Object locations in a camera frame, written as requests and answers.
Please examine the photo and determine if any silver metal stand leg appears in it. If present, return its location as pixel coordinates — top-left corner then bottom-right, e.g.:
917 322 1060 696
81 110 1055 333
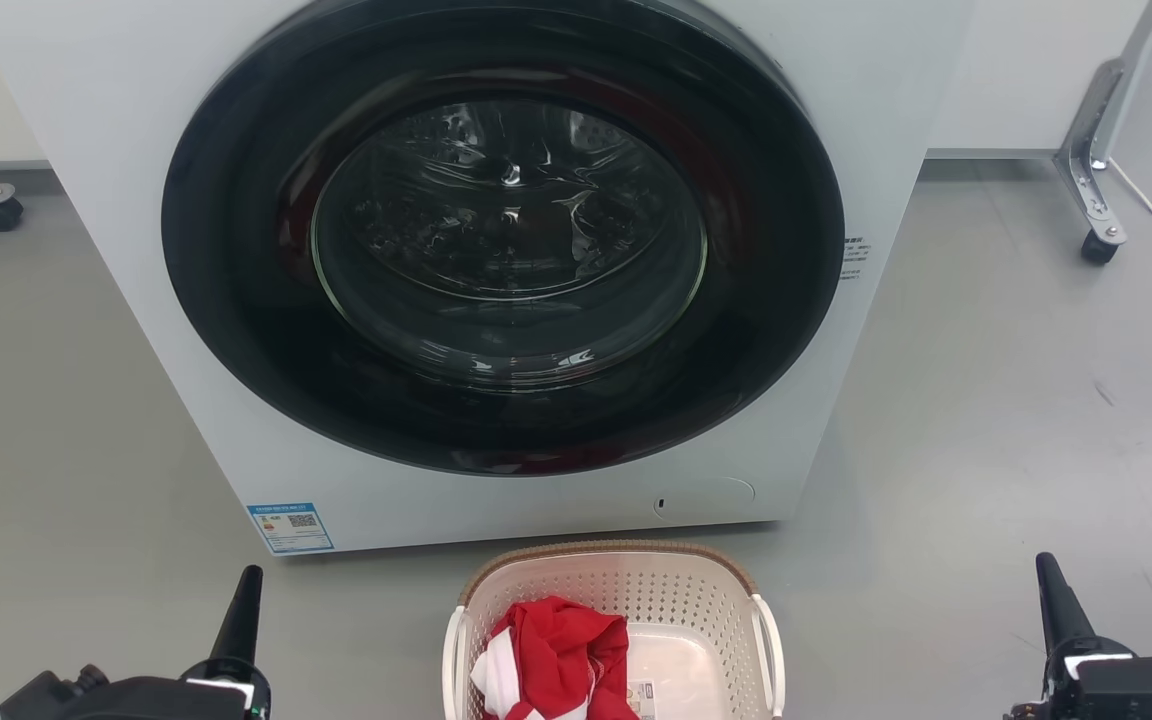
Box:
1052 0 1152 247

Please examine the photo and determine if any blue energy label sticker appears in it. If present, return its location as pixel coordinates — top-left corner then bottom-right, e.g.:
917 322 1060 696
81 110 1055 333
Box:
245 502 335 556

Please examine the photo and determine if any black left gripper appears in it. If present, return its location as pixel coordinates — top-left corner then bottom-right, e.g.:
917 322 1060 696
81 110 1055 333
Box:
0 565 273 720

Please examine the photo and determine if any red garment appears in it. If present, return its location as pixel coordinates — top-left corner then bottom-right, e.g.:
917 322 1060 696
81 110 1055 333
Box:
488 596 639 720

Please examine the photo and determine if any white front-load washing machine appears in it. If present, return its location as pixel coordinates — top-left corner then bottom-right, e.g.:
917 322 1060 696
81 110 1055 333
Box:
0 0 975 557

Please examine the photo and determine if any white perforated laundry basket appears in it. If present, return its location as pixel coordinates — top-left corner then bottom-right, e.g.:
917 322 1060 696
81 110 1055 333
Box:
441 540 787 720

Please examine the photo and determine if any white garment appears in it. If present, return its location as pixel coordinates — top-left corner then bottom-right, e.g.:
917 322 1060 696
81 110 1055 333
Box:
469 630 529 720

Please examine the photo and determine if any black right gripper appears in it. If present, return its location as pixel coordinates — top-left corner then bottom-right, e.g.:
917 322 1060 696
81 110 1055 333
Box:
1004 552 1152 720

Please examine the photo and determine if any round black washer door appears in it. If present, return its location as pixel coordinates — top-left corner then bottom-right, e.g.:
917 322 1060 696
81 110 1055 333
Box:
160 0 847 477

